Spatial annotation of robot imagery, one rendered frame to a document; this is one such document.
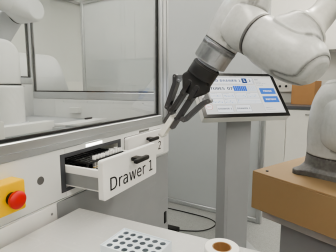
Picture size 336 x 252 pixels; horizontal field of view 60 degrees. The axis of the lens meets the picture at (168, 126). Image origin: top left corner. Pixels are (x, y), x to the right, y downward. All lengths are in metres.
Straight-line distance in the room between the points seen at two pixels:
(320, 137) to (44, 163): 0.75
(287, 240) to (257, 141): 1.51
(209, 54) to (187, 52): 1.94
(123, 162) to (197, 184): 1.93
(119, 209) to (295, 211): 0.62
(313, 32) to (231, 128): 1.13
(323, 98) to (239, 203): 1.10
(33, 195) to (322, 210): 0.73
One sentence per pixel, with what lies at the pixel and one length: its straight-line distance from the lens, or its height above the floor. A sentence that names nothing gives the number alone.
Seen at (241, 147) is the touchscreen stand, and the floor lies 0.77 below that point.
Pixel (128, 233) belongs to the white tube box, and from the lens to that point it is 0.70.
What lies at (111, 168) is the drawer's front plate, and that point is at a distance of 0.82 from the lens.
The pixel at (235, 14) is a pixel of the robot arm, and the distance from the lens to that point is 0.71.
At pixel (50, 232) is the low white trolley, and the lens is 0.83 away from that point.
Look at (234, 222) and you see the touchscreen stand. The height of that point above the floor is 0.31.
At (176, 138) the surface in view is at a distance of 2.75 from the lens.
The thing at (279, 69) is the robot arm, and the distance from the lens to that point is 0.63.
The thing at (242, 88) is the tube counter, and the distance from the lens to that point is 1.74.
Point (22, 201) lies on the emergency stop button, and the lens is 0.73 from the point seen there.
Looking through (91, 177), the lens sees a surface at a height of 0.87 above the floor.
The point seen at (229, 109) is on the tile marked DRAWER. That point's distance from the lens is 1.60.
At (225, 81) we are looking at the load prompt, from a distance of 1.72.
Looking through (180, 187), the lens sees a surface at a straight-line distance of 2.85.
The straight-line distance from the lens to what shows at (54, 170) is 0.88.
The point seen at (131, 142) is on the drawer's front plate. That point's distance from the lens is 1.13.
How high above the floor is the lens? 1.12
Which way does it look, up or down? 8 degrees down
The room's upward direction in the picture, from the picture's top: straight up
